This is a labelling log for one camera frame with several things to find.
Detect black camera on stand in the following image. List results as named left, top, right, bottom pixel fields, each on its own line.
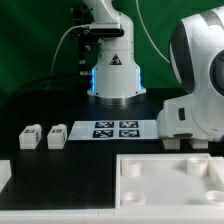
left=83, top=22, right=124, bottom=38

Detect white cable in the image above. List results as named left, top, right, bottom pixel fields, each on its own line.
left=49, top=24, right=91, bottom=76

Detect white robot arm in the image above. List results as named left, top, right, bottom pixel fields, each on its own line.
left=83, top=0, right=224, bottom=141

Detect white marker sheet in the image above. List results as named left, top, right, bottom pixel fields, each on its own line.
left=69, top=120, right=158, bottom=141

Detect white front rail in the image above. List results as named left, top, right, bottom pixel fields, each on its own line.
left=0, top=208, right=224, bottom=224

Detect white obstacle left bracket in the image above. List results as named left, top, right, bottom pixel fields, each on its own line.
left=0, top=160, right=12, bottom=193

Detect black cables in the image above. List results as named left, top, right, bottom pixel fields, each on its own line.
left=6, top=74, right=91, bottom=104

